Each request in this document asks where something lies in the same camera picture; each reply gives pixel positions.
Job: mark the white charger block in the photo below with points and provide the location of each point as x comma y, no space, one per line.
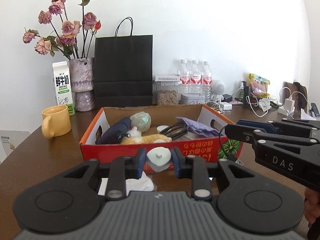
225,106

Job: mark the grey printed tin box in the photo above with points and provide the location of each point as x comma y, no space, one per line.
192,99

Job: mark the black power adapter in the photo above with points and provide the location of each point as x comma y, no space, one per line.
227,98

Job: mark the water bottle right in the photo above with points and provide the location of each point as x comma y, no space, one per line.
206,81

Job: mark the water bottle left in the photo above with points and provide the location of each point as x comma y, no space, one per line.
184,75

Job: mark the colourful snack bag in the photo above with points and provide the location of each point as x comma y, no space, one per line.
258,85

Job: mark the yellow white plush toy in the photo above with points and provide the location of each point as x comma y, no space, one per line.
134,137

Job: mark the purple cloth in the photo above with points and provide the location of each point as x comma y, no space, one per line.
198,128

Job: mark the white milk carton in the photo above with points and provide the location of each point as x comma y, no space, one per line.
62,85

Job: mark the black paper shopping bag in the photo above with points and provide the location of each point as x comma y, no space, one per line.
123,70

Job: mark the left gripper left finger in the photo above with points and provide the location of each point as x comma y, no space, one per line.
120,170

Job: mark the brown paper bag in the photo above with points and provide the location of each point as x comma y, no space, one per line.
299,95

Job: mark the white leaflet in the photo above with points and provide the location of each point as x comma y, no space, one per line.
10,140

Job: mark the dried pink rose bouquet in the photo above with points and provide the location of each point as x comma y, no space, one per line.
72,38

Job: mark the water bottle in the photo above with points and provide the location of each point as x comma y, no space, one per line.
184,75
206,81
195,77

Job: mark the person's right hand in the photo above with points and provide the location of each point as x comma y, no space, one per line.
312,207

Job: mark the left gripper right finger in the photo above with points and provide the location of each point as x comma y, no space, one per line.
194,168

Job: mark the flat white box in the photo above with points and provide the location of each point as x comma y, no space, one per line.
168,78

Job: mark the yellow ceramic mug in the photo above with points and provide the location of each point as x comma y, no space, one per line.
56,121

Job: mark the white wired earphones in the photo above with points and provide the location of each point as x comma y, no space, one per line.
214,105

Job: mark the clear jar of seeds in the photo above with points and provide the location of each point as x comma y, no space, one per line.
168,93

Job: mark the water bottle middle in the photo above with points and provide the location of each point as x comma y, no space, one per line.
195,77

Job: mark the white tissue paper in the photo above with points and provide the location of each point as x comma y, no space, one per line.
144,184

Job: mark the white robot toy speaker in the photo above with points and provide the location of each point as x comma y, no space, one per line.
218,89

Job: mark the orange cardboard box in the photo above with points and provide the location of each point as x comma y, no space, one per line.
211,149

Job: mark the purple textured vase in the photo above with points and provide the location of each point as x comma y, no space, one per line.
82,83

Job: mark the green plastic bag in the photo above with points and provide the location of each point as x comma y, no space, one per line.
141,120

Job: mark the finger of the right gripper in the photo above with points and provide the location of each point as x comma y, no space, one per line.
268,127

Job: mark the white plastic lid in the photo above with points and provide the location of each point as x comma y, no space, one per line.
161,128

